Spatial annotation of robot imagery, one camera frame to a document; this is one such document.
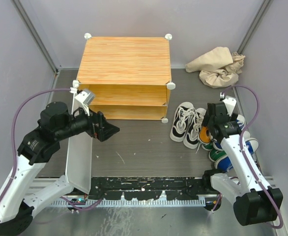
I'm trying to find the green sneaker left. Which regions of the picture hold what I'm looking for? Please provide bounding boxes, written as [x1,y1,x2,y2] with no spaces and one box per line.
[202,142,214,151]

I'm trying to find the blue sneaker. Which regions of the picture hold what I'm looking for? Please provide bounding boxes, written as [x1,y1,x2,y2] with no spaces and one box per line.
[214,138,259,172]
[236,114,246,130]

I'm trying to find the crumpled beige cloth bag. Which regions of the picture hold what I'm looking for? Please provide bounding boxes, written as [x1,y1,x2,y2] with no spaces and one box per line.
[185,47,246,88]

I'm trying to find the white translucent cabinet door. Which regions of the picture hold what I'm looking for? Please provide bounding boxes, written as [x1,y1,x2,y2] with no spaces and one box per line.
[65,132,92,194]

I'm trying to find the black white sneaker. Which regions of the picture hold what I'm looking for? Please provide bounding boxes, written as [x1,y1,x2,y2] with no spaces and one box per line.
[170,102,195,142]
[183,108,206,149]

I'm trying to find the slotted grey cable duct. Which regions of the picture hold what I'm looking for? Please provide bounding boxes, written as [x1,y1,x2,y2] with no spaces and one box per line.
[53,198,206,207]

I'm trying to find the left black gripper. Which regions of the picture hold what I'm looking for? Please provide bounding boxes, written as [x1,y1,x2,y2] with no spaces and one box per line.
[55,102,119,141]

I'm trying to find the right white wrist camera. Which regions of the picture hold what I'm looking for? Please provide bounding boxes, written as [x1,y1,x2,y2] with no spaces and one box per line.
[220,92,237,117]

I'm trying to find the orange sneaker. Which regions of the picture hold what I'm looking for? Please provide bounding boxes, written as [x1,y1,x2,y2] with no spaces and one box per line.
[198,126,211,145]
[212,139,223,151]

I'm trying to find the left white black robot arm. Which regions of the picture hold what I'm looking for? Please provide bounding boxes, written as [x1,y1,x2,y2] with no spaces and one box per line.
[0,102,120,236]

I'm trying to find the wood grain shoe cabinet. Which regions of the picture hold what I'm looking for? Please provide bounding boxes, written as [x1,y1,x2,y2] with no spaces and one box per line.
[72,33,176,123]

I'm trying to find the green sneaker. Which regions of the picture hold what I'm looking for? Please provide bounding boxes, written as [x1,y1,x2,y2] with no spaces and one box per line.
[202,142,214,151]
[208,149,227,162]

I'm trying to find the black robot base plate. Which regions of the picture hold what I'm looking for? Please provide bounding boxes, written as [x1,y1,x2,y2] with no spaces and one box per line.
[87,177,218,201]

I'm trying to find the green sneaker lower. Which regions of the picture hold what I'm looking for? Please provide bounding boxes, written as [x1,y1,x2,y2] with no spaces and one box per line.
[208,149,227,162]

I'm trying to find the blue sneaker upper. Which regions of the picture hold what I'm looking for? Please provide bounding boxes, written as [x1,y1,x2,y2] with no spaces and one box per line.
[236,114,246,130]

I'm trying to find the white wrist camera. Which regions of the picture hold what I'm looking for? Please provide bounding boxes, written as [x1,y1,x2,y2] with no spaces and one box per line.
[220,92,237,117]
[74,89,95,116]

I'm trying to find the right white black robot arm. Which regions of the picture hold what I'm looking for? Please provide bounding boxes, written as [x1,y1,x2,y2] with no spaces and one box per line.
[202,101,283,226]

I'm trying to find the blue sneaker lower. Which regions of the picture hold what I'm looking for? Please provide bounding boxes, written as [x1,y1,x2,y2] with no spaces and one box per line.
[214,138,259,172]

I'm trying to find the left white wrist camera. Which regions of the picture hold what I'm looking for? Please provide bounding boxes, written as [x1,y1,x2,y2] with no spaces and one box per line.
[74,89,95,116]

